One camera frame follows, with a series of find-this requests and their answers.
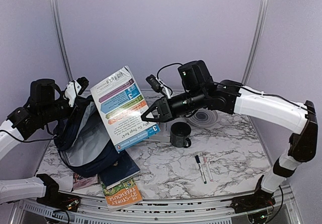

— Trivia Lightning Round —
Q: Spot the dark grey metal mug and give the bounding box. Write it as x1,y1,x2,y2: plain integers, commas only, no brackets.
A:
170,122,192,148

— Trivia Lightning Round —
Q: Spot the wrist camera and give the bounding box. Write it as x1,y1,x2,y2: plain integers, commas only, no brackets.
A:
63,77,89,106
145,74,173,99

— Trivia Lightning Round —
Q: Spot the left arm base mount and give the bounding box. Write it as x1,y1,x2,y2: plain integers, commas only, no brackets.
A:
36,174,81,212

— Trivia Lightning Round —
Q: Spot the blue cap marker pen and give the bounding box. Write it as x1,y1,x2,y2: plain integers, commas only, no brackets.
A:
195,155,207,184

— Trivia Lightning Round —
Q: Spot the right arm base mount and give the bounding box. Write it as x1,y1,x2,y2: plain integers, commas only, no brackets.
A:
229,175,276,213

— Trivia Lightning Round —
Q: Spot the grey swirl ceramic plate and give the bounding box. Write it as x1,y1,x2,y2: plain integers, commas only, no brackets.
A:
186,109,219,128

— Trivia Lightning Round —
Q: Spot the white afternoon tea book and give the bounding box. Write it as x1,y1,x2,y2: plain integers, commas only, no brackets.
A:
146,122,172,142

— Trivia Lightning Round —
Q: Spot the left aluminium frame post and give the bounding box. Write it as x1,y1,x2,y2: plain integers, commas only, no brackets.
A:
50,0,73,82

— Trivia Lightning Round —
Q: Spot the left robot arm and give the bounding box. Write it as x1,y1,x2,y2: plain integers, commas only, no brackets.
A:
1,77,89,159

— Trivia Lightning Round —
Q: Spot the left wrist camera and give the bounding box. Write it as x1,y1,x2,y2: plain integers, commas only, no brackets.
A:
63,77,89,106

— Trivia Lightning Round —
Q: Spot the right aluminium frame post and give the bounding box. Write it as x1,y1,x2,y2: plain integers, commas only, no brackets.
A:
242,0,269,85

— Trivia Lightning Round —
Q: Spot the pink illustrated thin book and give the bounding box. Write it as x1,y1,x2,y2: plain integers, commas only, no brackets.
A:
72,173,99,190

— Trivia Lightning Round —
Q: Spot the pink cap marker pen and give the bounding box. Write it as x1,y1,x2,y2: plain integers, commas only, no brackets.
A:
203,157,213,182

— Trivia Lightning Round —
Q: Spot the penguin young readers book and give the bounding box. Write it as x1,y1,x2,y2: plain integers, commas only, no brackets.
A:
90,66,160,153

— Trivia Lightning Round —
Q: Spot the orange treehouse book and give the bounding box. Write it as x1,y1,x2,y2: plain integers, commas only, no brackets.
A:
101,178,143,212

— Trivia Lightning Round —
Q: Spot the dark blue hardcover notebook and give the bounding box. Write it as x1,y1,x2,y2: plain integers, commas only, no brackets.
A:
99,152,140,189

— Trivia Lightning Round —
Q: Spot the navy blue student backpack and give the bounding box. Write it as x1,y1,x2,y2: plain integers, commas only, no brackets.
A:
54,95,124,178

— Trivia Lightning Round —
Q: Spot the front aluminium rail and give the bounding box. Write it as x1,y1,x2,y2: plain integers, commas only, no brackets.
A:
9,186,303,223

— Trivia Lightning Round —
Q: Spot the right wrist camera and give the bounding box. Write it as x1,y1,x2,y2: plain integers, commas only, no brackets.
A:
145,74,173,99

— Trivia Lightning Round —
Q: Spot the aluminium frame post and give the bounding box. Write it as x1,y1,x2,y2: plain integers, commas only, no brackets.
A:
50,0,73,82
242,0,269,85

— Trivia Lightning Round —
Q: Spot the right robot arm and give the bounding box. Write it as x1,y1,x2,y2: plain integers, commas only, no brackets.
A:
141,60,318,208

